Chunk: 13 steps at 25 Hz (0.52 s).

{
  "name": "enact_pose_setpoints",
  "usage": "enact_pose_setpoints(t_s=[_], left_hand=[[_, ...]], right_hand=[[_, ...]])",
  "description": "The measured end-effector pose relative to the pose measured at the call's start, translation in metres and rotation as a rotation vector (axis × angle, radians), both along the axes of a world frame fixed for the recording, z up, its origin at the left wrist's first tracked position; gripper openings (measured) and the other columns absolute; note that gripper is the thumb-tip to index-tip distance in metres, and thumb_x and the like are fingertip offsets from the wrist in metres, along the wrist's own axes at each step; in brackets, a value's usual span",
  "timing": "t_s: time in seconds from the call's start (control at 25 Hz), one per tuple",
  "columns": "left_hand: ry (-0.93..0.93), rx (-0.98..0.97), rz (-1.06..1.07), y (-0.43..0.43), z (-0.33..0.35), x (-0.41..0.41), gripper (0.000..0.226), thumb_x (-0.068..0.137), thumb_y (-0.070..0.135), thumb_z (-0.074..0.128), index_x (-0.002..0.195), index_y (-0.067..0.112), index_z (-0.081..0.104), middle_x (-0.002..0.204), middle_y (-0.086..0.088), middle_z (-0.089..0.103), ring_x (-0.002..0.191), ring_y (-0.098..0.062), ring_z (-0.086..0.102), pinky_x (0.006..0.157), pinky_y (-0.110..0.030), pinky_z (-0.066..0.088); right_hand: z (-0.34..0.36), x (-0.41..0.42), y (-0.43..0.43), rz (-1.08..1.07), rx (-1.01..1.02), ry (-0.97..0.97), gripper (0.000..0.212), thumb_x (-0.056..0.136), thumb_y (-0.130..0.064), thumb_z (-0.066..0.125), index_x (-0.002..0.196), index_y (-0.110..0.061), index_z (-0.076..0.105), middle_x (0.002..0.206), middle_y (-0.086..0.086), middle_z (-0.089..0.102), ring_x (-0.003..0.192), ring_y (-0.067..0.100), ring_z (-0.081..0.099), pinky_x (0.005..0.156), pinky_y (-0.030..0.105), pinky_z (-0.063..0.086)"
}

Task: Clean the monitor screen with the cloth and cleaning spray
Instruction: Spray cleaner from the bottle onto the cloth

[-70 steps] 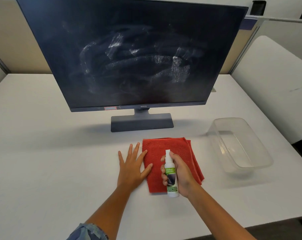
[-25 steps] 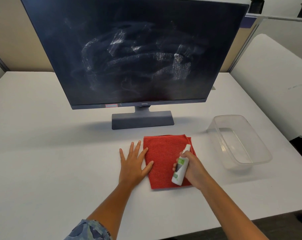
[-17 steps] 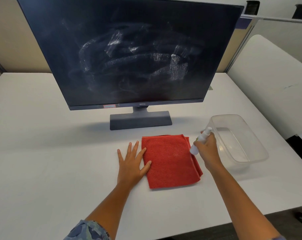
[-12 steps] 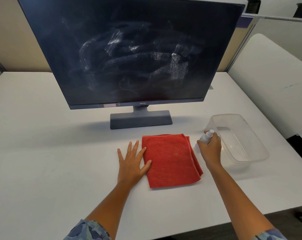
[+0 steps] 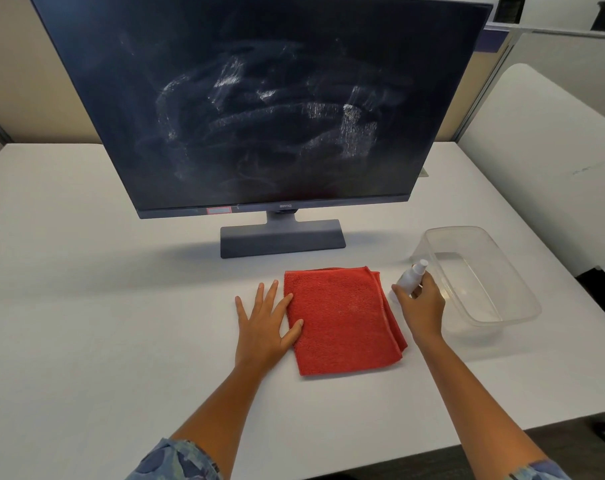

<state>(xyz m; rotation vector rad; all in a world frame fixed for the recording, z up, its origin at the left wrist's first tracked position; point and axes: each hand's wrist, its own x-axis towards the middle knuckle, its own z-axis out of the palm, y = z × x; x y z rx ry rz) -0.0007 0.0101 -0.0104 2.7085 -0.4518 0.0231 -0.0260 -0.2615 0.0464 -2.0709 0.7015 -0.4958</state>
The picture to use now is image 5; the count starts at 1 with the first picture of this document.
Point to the person's right hand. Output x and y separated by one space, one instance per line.
425 314

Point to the person's left hand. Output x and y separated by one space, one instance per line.
260 339

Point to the person's left thumb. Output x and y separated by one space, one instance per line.
292 333

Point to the person's left middle finger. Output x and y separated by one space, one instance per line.
272 297

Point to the person's right thumb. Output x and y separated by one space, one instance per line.
400 294

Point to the person's left little finger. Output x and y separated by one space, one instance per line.
241 310

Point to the small white spray bottle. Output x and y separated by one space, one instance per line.
407 277

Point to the person's right forearm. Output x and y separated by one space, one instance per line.
472 399

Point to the person's left forearm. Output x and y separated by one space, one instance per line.
222 409

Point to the red microfibre cloth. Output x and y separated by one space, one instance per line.
342 319

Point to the clear plastic container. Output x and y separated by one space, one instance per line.
482 299

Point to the red-edged white sticker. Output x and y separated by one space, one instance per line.
219 210

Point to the blue patterned shirt sleeve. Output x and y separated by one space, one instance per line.
537 472
177 462

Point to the dark computer monitor with stand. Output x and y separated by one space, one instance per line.
282 104

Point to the white neighbouring table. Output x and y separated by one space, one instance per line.
547 159

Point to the partition panel with purple trim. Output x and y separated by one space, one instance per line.
532 49

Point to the beige partition panel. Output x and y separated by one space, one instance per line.
27 69

